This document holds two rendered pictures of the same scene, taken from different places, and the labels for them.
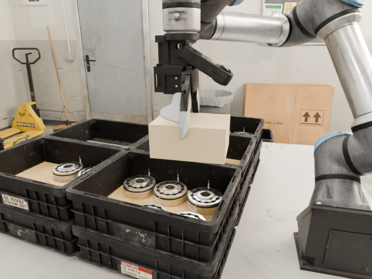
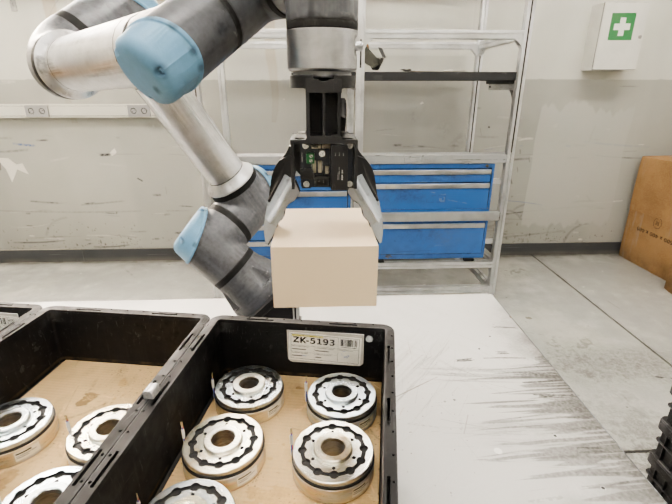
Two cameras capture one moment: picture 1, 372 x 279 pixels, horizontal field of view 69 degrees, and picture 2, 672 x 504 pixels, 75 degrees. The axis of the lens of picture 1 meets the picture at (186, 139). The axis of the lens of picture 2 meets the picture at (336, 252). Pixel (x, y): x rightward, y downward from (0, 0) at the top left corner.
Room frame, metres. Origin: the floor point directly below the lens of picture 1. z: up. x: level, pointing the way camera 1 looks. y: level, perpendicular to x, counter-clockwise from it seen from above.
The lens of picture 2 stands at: (0.71, 0.51, 1.29)
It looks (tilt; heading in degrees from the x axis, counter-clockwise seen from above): 21 degrees down; 255
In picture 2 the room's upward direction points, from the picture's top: straight up
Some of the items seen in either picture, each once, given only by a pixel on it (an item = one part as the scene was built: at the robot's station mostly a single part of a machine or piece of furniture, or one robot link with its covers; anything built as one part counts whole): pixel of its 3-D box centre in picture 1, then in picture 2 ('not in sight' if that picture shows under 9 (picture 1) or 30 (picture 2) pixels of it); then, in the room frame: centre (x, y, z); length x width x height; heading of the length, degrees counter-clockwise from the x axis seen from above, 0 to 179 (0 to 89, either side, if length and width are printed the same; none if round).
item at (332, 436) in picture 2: not in sight; (333, 447); (0.60, 0.10, 0.86); 0.05 x 0.05 x 0.01
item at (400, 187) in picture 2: not in sight; (427, 213); (-0.43, -1.69, 0.60); 0.72 x 0.03 x 0.56; 167
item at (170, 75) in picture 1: (178, 64); (323, 133); (0.59, 0.02, 1.24); 0.09 x 0.08 x 0.12; 77
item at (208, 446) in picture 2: (170, 187); (223, 439); (0.73, 0.05, 0.86); 0.05 x 0.05 x 0.01
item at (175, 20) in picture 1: (181, 22); (325, 55); (0.58, 0.01, 1.32); 0.08 x 0.08 x 0.05
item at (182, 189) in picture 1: (170, 189); (223, 442); (0.73, 0.05, 0.86); 0.10 x 0.10 x 0.01
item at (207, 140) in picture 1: (191, 135); (323, 252); (0.58, -0.01, 1.08); 0.16 x 0.12 x 0.07; 77
